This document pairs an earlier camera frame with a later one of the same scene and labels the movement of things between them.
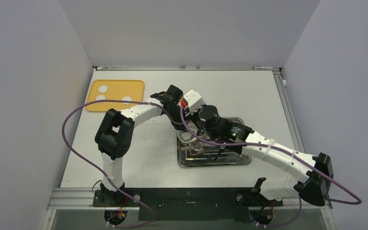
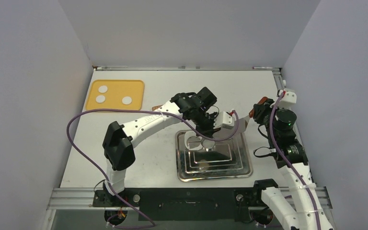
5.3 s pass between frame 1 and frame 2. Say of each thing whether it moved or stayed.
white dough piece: moved
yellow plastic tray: stayed
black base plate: stayed
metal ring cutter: moved
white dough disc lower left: stayed
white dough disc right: stayed
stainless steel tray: moved
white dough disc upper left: stayed
